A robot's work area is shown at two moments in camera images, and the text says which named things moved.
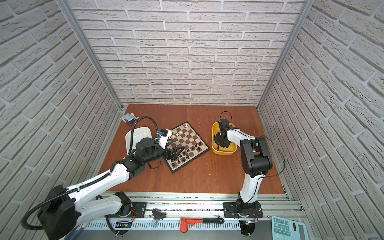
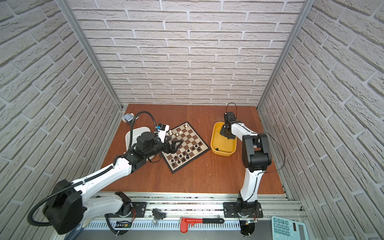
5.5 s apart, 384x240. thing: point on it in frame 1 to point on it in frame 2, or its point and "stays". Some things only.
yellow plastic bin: [222, 151] stays
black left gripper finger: [174, 149] to [174, 142]
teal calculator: [285, 229] stays
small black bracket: [158, 214] stays
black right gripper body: [219, 139] to [223, 132]
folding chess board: [184, 135] stays
